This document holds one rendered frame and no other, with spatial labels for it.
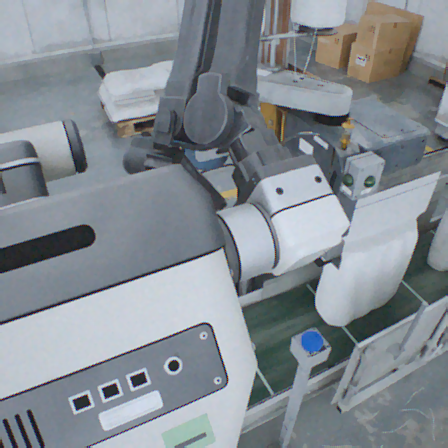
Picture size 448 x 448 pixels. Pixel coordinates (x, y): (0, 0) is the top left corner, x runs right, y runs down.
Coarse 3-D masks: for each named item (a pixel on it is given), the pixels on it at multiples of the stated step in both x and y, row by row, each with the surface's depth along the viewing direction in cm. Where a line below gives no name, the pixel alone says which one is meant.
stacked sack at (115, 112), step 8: (112, 104) 369; (128, 104) 368; (136, 104) 367; (144, 104) 367; (152, 104) 368; (112, 112) 365; (120, 112) 358; (128, 112) 360; (136, 112) 363; (144, 112) 366; (152, 112) 369; (112, 120) 361
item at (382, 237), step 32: (384, 192) 133; (416, 192) 143; (352, 224) 136; (384, 224) 145; (416, 224) 149; (352, 256) 138; (384, 256) 144; (320, 288) 159; (352, 288) 147; (384, 288) 159
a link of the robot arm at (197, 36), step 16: (192, 0) 59; (208, 0) 58; (192, 16) 59; (208, 16) 58; (192, 32) 59; (208, 32) 59; (176, 48) 61; (192, 48) 59; (208, 48) 60; (176, 64) 61; (192, 64) 59; (208, 64) 61; (176, 80) 60; (192, 80) 59; (160, 96) 62; (176, 96) 60; (176, 112) 59; (176, 128) 60
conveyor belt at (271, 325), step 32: (416, 256) 197; (416, 288) 181; (256, 320) 169; (288, 320) 168; (320, 320) 168; (352, 320) 168; (384, 320) 168; (256, 352) 157; (288, 352) 157; (352, 352) 156; (256, 384) 146; (288, 384) 146
